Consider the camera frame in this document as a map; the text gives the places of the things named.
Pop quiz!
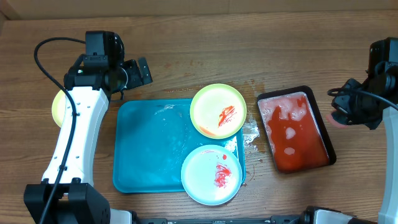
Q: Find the yellow-green plate top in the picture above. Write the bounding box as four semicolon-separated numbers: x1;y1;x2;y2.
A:
190;83;247;139

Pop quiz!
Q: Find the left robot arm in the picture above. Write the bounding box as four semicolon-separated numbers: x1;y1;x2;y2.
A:
24;31;152;223

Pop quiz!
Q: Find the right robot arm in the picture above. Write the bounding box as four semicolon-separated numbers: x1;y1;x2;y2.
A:
327;37;397;223

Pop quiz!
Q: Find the pink and black sponge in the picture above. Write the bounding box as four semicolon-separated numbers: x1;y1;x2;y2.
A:
326;113;347;129

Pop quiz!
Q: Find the light blue plate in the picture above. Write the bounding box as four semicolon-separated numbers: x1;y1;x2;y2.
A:
181;145;243;206

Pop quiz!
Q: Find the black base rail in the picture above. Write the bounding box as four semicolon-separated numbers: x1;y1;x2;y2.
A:
108;205;377;224

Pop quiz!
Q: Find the yellow plate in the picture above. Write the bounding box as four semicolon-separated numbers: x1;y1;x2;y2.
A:
52;90;66;128

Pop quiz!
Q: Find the teal plastic tray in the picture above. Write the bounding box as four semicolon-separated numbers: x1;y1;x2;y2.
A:
113;99;246;194

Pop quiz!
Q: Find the black tray with red liquid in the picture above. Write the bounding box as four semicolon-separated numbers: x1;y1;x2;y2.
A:
257;86;336;174

